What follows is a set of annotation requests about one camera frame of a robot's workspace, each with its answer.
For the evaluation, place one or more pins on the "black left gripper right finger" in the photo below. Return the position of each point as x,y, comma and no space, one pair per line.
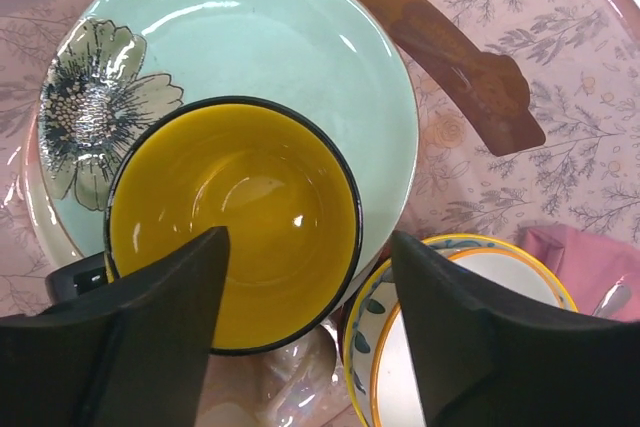
484,355

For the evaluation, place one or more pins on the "pink plate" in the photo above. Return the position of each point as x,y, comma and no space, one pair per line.
53,239

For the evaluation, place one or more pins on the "pink satin cloth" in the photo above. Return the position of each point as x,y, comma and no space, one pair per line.
587,264

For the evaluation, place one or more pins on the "yellow enamel mug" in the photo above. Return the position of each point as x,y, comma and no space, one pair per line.
275,181

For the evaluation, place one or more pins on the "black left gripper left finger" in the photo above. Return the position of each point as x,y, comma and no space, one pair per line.
131,353

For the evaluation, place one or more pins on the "silver spoon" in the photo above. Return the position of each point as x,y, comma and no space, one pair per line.
613,301

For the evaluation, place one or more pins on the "yellow sun patterned bowl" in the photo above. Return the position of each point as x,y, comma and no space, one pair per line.
357,352

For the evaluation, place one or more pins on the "pink translucent plastic bin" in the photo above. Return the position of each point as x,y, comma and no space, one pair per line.
528,115

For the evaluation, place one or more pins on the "light green plate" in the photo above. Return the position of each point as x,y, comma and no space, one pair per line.
126,63

